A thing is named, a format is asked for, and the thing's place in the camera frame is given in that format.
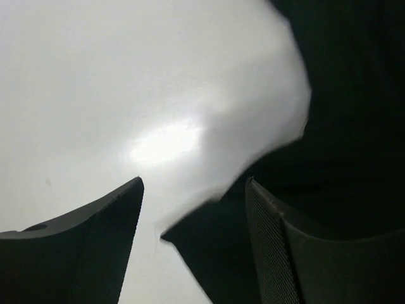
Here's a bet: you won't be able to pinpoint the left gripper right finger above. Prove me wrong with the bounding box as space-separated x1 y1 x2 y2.
246 179 404 303

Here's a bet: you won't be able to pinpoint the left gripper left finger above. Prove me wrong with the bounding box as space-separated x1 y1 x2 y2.
1 177 144 303

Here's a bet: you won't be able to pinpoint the black shorts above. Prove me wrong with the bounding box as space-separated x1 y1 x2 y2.
162 1 404 303

